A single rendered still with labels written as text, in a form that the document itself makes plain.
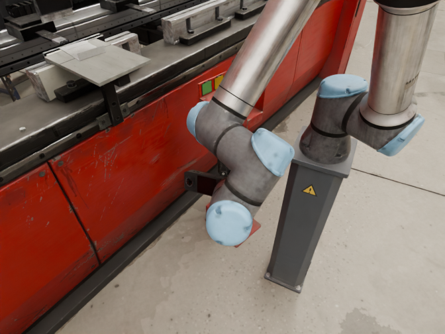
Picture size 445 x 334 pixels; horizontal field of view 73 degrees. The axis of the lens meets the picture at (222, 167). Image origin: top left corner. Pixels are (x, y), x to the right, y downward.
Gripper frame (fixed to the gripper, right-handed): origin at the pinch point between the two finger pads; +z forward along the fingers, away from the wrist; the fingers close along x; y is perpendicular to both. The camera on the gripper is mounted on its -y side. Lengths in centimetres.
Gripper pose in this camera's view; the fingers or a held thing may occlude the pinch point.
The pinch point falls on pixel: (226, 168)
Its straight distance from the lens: 81.6
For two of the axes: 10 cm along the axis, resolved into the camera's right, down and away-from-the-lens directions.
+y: 10.0, 0.5, -0.5
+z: 0.6, -2.6, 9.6
